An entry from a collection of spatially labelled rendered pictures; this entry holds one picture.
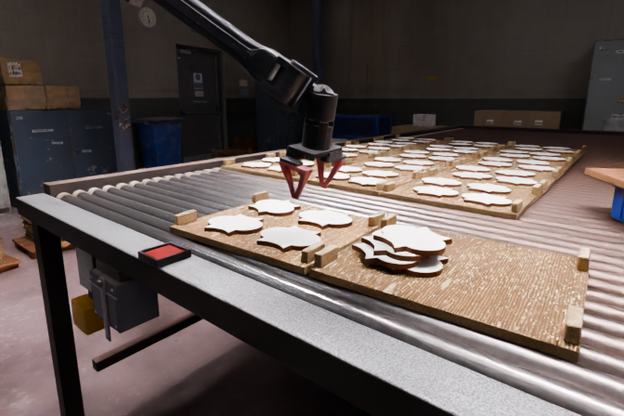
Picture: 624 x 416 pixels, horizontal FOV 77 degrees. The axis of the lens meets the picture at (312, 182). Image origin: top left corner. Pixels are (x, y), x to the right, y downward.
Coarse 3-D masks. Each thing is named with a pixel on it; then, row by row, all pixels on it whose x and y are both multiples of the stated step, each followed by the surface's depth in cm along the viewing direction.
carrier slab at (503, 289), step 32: (352, 256) 77; (448, 256) 77; (480, 256) 77; (512, 256) 77; (544, 256) 77; (352, 288) 67; (384, 288) 64; (416, 288) 64; (448, 288) 64; (480, 288) 64; (512, 288) 64; (544, 288) 64; (576, 288) 64; (448, 320) 57; (480, 320) 55; (512, 320) 55; (544, 320) 55; (544, 352) 50; (576, 352) 48
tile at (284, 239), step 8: (264, 232) 88; (272, 232) 88; (280, 232) 88; (288, 232) 88; (296, 232) 88; (304, 232) 88; (312, 232) 88; (320, 232) 89; (264, 240) 83; (272, 240) 83; (280, 240) 83; (288, 240) 83; (296, 240) 83; (304, 240) 83; (312, 240) 83; (280, 248) 80; (288, 248) 80; (296, 248) 80; (304, 248) 80
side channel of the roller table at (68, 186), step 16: (432, 128) 392; (448, 128) 416; (336, 144) 262; (352, 144) 277; (208, 160) 190; (240, 160) 200; (256, 160) 208; (96, 176) 149; (112, 176) 151; (128, 176) 156; (144, 176) 161; (160, 176) 166; (48, 192) 136
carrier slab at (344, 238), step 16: (240, 208) 111; (304, 208) 111; (320, 208) 111; (192, 224) 97; (272, 224) 97; (288, 224) 97; (352, 224) 97; (208, 240) 88; (224, 240) 86; (240, 240) 86; (256, 240) 86; (320, 240) 86; (336, 240) 86; (352, 240) 86; (256, 256) 79; (272, 256) 77; (288, 256) 77; (304, 272) 73
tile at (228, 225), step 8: (216, 216) 100; (224, 216) 100; (232, 216) 100; (240, 216) 100; (248, 216) 100; (208, 224) 95; (216, 224) 94; (224, 224) 94; (232, 224) 94; (240, 224) 94; (248, 224) 94; (256, 224) 94; (224, 232) 90; (232, 232) 89; (240, 232) 90; (248, 232) 90; (256, 232) 91
